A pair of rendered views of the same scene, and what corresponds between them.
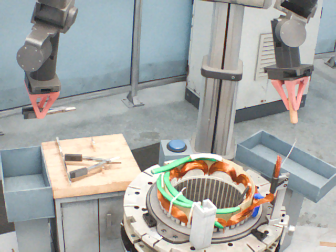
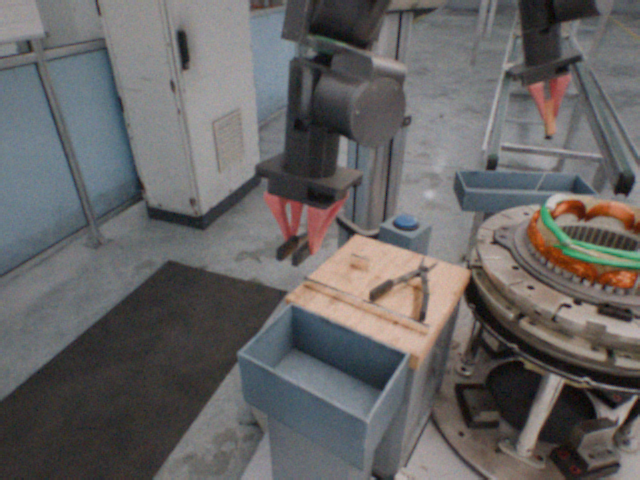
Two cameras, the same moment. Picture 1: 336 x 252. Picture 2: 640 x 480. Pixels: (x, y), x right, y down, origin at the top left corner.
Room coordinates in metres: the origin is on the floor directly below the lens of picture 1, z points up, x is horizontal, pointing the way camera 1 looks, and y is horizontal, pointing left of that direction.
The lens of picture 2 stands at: (0.65, 0.53, 1.44)
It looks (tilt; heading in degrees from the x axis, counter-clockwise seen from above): 33 degrees down; 323
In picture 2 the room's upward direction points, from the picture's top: straight up
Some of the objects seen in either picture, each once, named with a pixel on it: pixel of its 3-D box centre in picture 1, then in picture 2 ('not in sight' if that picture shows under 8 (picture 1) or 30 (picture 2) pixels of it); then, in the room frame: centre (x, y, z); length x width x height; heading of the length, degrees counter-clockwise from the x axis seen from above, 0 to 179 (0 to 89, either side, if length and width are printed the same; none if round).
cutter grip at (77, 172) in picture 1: (78, 172); (424, 306); (0.90, 0.17, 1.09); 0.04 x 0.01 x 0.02; 126
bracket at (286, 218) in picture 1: (281, 229); not in sight; (0.78, -0.24, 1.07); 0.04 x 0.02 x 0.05; 164
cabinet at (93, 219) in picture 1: (91, 212); (374, 361); (0.99, 0.16, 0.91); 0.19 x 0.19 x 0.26; 21
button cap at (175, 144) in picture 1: (177, 144); (406, 221); (1.12, -0.03, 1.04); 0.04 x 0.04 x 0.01
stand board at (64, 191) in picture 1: (90, 164); (381, 290); (0.99, 0.16, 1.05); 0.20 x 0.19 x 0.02; 111
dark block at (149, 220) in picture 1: (149, 219); (615, 310); (0.76, 0.01, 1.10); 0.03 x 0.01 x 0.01; 26
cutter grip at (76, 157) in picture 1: (73, 157); (381, 290); (0.96, 0.19, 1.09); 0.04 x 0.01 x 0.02; 96
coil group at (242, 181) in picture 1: (244, 185); (610, 216); (0.85, -0.16, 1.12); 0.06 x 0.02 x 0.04; 26
